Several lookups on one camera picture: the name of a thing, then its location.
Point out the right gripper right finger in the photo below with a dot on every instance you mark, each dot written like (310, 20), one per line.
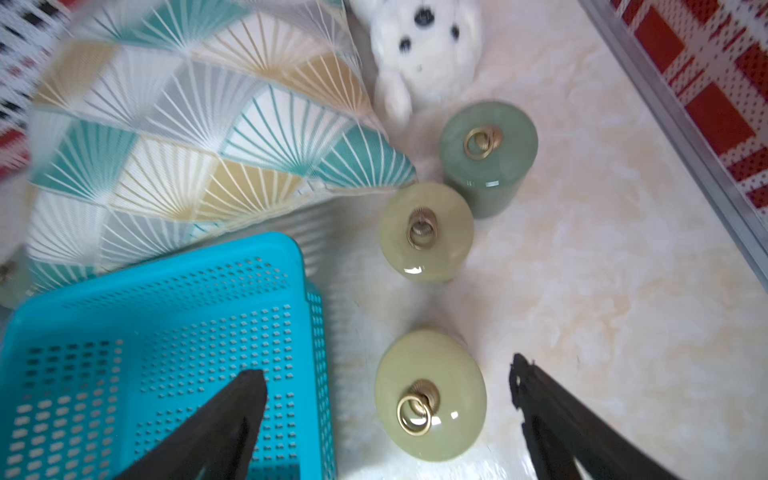
(563, 436)

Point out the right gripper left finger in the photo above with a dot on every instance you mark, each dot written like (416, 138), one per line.
(217, 442)

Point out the teal plastic basket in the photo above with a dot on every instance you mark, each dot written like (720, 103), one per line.
(96, 374)

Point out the light green tea canister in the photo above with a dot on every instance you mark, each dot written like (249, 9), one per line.
(426, 232)

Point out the dark green tea canister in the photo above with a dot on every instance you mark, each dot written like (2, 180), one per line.
(15, 280)

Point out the fan pattern pillow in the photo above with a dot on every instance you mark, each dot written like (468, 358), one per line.
(160, 124)

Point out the white plush bear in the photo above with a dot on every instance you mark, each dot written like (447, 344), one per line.
(426, 52)

